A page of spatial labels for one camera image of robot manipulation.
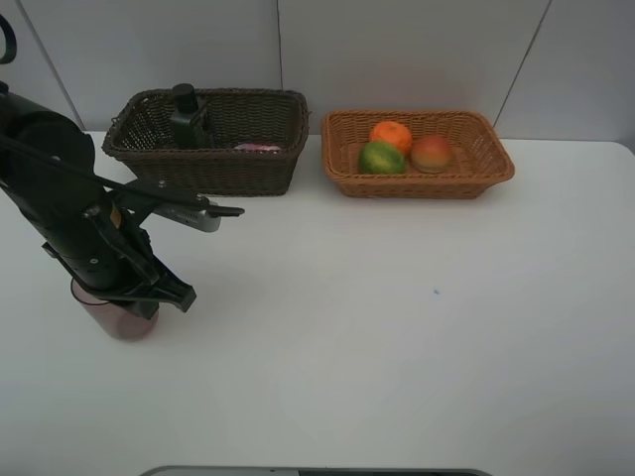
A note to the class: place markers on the orange tangerine fruit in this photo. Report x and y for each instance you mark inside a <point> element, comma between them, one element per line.
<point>394,133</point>

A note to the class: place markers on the pink spray bottle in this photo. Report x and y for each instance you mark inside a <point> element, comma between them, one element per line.
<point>257,148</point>

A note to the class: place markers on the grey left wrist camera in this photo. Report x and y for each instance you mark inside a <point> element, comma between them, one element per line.
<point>196,219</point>

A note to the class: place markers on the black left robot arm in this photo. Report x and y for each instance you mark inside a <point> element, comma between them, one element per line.
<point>45,154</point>

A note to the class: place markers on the translucent pink plastic cup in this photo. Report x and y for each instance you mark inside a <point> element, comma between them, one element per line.
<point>118,322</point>

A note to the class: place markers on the green mango fruit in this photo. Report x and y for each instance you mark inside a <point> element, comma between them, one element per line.
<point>381,158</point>

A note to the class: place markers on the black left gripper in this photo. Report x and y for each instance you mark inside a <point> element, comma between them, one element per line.
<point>112,262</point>

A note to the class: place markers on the light brown wicker basket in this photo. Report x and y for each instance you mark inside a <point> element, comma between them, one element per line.
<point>478,161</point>

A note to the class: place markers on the dark green pump bottle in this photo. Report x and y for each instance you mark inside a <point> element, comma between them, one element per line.
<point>189,121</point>

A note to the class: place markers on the dark brown wicker basket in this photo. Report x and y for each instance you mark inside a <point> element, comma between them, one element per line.
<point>141,138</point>

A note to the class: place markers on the red yellow peach fruit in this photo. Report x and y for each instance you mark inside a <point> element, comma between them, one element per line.
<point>431,154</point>

